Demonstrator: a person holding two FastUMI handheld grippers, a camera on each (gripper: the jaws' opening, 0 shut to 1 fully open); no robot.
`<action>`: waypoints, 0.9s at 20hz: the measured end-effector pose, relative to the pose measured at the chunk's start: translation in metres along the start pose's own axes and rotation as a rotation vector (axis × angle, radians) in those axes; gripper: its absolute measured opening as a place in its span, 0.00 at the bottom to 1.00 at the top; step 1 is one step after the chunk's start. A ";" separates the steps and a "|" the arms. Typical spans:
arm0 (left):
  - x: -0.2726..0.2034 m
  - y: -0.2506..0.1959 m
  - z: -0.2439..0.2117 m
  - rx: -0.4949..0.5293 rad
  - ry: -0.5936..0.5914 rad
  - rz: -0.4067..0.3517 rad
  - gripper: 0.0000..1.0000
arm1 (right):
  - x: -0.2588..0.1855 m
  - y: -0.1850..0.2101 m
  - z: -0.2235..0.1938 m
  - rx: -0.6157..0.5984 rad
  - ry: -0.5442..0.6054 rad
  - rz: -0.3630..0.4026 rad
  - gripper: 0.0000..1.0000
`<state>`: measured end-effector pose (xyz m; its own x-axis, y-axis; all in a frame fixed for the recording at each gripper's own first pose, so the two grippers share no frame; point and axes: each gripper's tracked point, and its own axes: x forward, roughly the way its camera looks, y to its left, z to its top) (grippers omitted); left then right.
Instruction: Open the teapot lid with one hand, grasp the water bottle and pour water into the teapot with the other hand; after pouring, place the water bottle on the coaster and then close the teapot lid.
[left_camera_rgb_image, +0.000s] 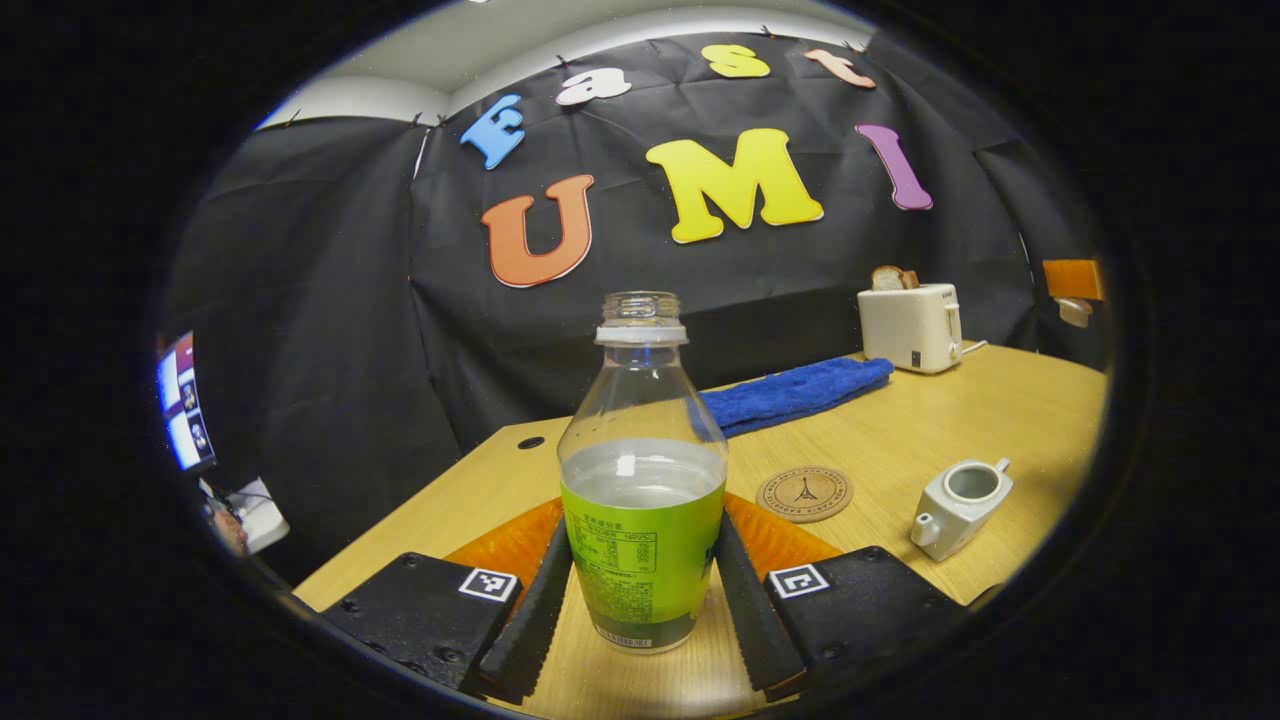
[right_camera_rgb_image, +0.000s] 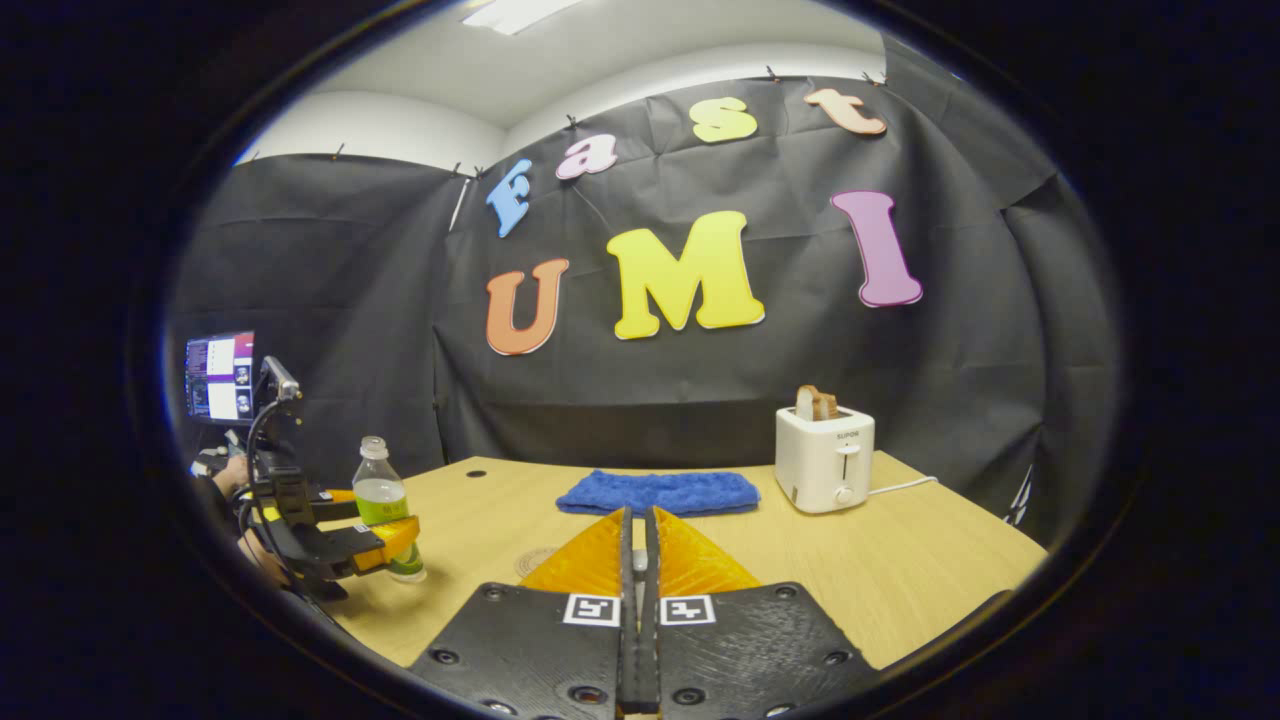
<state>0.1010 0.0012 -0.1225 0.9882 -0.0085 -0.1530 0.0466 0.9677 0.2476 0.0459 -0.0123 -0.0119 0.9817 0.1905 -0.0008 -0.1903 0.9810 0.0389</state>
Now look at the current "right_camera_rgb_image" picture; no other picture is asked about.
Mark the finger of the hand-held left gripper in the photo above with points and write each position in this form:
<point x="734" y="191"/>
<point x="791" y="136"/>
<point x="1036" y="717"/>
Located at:
<point x="335" y="505"/>
<point x="345" y="550"/>

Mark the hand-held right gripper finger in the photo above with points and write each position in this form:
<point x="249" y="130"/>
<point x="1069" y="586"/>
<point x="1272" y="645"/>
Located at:
<point x="628" y="640"/>
<point x="652" y="640"/>

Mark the clear green-label water bottle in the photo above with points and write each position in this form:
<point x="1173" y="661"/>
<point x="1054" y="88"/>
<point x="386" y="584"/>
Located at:
<point x="380" y="475"/>

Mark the round cork coaster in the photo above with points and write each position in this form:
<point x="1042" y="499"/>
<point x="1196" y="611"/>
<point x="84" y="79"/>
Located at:
<point x="535" y="560"/>

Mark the computer monitor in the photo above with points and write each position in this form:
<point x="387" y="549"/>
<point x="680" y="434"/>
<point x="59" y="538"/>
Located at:
<point x="220" y="375"/>

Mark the blue towel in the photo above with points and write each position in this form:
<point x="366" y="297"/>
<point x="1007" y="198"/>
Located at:
<point x="655" y="493"/>

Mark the black backdrop cloth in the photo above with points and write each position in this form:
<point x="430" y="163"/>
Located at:
<point x="350" y="300"/>

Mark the white toaster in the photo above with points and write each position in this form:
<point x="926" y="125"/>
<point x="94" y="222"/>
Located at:
<point x="825" y="460"/>

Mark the toast slice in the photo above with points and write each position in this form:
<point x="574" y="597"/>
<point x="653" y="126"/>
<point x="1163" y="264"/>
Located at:
<point x="815" y="403"/>

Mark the ceiling light panel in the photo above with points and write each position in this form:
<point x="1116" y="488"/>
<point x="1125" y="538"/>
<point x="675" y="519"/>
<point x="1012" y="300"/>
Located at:
<point x="515" y="12"/>

